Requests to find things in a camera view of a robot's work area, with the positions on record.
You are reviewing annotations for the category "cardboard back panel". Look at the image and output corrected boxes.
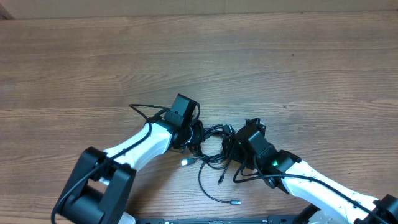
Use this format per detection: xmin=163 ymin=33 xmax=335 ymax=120
xmin=1 ymin=0 xmax=397 ymax=19

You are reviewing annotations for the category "black USB-C cable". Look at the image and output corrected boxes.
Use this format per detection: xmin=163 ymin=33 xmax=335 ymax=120
xmin=197 ymin=155 xmax=242 ymax=206

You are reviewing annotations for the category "black USB-A cable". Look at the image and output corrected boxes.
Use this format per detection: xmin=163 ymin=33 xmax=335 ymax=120
xmin=180 ymin=123 xmax=237 ymax=186

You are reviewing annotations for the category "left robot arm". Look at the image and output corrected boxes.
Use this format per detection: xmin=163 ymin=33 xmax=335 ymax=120
xmin=50 ymin=94 xmax=203 ymax=224

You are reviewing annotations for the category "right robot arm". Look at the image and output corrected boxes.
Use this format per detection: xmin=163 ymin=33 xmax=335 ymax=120
xmin=222 ymin=118 xmax=397 ymax=223

